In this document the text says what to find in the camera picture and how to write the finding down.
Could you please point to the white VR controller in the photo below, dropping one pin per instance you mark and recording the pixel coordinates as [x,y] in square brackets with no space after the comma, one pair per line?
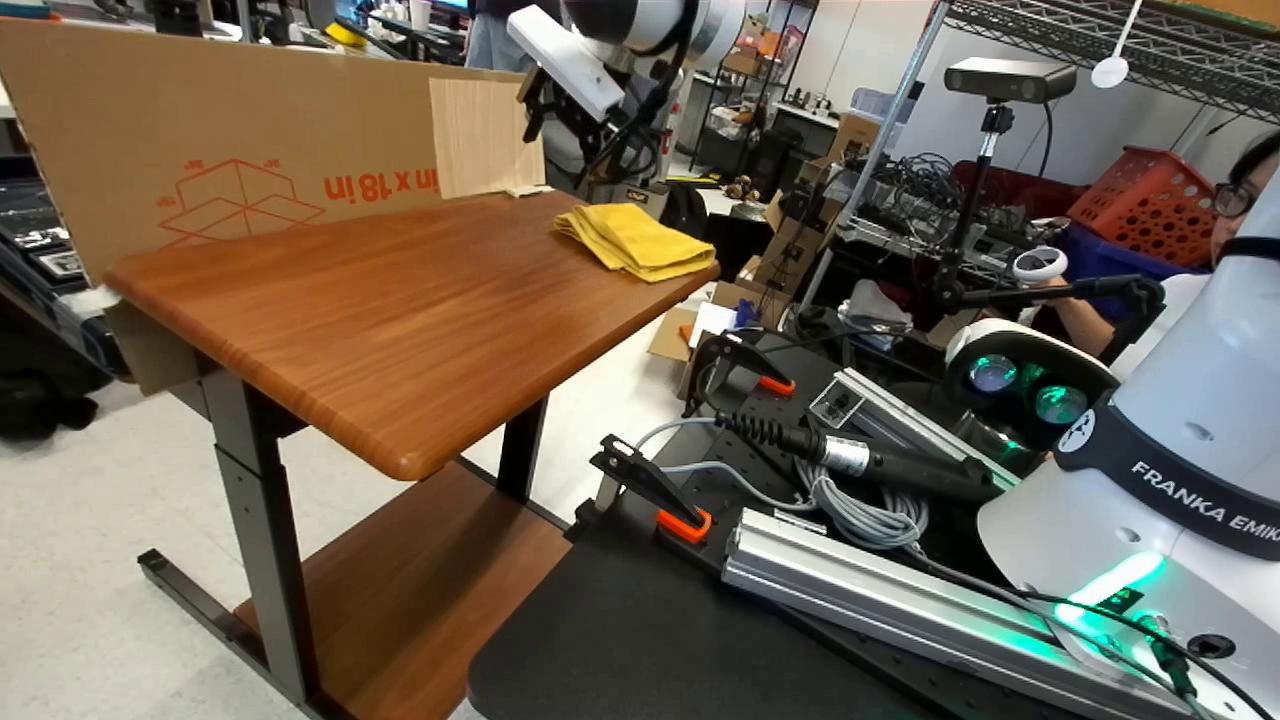
[1037,267]

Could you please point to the black camera on stand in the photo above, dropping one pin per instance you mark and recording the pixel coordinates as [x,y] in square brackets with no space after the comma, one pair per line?
[1008,79]

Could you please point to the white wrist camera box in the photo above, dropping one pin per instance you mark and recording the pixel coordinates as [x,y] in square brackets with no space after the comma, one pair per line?
[564,60]

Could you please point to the wooden table with metal legs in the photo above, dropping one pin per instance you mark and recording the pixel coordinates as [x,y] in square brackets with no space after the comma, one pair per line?
[400,344]

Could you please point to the white VR headset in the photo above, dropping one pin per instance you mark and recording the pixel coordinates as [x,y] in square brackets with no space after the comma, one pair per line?
[1025,381]

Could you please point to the long aluminium extrusion rail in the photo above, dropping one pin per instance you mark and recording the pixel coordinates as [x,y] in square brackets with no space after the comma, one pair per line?
[905,595]

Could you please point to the white round hanging disc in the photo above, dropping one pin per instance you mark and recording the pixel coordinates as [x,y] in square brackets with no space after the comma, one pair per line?
[1109,68]

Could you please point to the black equipment cart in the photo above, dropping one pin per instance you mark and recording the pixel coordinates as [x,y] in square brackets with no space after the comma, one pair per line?
[41,321]

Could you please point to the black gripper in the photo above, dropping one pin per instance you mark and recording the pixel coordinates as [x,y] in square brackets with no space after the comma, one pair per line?
[616,123]

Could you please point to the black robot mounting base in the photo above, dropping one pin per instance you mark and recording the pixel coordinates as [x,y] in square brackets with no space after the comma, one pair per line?
[625,624]

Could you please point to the standing person in jeans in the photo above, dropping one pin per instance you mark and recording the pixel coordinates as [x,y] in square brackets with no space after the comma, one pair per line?
[488,42]

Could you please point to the seated person in blue shirt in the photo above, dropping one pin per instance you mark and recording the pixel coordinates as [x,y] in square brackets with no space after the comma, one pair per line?
[1123,267]

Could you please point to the small cardboard box on floor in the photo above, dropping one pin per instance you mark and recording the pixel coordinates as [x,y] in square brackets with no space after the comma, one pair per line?
[700,325]

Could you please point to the grey office chair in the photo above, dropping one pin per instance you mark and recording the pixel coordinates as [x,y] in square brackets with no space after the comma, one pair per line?
[665,93]

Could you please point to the red plastic basket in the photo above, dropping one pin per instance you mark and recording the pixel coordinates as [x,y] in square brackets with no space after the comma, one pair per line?
[1153,203]

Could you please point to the short aluminium extrusion rail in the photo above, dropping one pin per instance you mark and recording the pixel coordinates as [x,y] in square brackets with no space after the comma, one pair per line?
[905,420]

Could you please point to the yellow towel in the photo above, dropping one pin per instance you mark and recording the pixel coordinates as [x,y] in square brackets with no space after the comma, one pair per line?
[639,242]

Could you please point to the black camera stand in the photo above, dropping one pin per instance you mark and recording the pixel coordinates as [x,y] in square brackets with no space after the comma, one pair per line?
[985,174]

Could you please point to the large flat cardboard box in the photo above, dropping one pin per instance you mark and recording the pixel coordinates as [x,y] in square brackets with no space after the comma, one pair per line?
[173,133]

